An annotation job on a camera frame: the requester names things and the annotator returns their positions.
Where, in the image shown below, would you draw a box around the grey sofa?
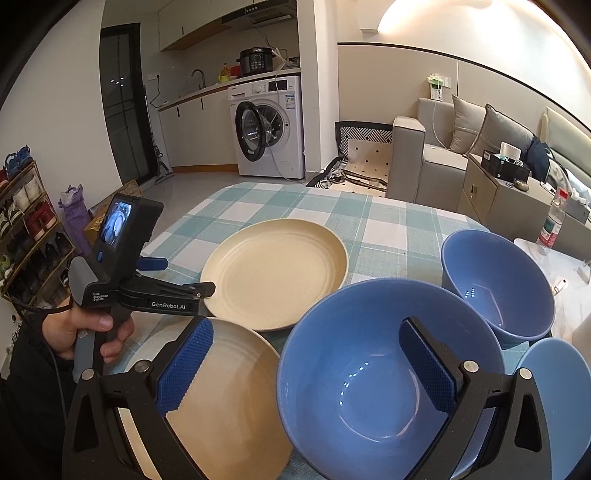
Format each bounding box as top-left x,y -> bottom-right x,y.
385,97 -> 591,232

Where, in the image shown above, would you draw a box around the wooden shoe rack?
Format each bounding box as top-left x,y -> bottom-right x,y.
0,159 -> 75,308

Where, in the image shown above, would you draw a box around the light grey pillow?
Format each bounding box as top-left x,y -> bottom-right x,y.
450,95 -> 488,155

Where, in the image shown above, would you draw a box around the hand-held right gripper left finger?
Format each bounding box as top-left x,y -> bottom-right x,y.
62,316 -> 214,480

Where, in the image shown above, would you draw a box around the black storage box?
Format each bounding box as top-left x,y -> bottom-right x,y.
480,150 -> 532,178

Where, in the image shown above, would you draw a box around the floor mop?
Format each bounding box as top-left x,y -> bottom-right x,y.
143,85 -> 174,181

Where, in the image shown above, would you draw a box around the dark-edged grey pillow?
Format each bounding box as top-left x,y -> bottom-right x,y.
468,104 -> 536,160

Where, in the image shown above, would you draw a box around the white washing machine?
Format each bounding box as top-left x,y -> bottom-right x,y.
228,75 -> 305,181

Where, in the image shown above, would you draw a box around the shoe rack with shoes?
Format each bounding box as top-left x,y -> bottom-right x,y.
0,145 -> 70,296

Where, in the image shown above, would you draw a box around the plastic water bottle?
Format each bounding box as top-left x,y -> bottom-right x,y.
536,188 -> 571,256

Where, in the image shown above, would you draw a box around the black pressure cooker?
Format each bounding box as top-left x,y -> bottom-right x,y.
238,47 -> 277,78

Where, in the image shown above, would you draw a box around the white lower kitchen cabinets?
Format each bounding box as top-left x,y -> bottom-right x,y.
158,85 -> 238,169

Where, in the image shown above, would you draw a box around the cardboard box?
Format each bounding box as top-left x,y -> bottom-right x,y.
88,180 -> 144,232

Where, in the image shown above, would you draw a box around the cream plate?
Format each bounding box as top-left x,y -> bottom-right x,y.
200,219 -> 349,332
117,318 -> 296,480

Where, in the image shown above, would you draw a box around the white upper kitchen cabinets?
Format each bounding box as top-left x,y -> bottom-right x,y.
158,0 -> 232,51

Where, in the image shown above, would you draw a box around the checked tablecloth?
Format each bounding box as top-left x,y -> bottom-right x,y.
108,182 -> 527,480

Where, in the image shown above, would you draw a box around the black patterned cushion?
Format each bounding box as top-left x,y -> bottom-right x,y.
335,121 -> 395,185

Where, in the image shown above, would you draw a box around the white kitchen cabinets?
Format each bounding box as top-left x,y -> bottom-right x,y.
158,85 -> 238,169
158,0 -> 232,51

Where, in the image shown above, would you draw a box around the purple bag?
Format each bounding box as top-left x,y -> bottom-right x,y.
59,185 -> 93,257

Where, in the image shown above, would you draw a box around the person's left forearm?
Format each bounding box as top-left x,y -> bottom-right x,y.
0,332 -> 77,480

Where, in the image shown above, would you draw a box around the dark blue bowl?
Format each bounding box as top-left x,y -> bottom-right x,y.
277,278 -> 506,480
441,230 -> 556,349

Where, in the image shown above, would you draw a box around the marble side table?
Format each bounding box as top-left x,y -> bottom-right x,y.
512,237 -> 591,342

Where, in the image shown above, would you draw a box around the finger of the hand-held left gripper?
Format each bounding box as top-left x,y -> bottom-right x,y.
122,281 -> 216,302
133,257 -> 168,280

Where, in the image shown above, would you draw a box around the dark glass door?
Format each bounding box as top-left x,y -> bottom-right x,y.
99,23 -> 155,185

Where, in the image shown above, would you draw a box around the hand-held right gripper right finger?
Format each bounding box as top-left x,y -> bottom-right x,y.
399,318 -> 552,480

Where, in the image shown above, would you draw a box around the light blue bowl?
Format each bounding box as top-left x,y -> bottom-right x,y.
510,338 -> 591,480

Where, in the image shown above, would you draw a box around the range hood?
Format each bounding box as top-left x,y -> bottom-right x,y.
221,0 -> 297,26

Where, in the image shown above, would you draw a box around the person's left hand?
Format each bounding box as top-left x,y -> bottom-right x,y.
41,302 -> 136,365

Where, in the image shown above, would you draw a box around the grey low cabinet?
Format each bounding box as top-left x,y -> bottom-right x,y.
459,154 -> 561,236

